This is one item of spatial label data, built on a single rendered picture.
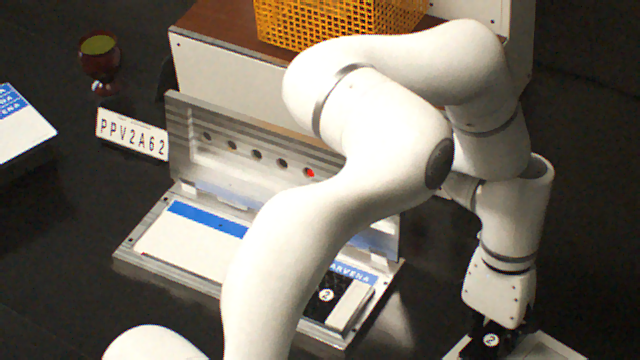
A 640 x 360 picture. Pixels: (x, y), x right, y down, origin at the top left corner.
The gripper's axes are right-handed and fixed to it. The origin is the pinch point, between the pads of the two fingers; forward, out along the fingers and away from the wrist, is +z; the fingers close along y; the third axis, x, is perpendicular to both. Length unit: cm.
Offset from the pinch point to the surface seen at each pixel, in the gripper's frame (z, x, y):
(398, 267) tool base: 1.0, 3.0, -20.4
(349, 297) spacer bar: 2.0, -7.3, -21.9
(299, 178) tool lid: -9.1, -1.2, -38.9
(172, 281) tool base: 6, -21, -47
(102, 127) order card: 1, -5, -83
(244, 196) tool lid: -1.7, -4.0, -48.2
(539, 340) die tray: 1.5, 5.5, 5.3
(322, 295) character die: 2.3, -9.8, -25.4
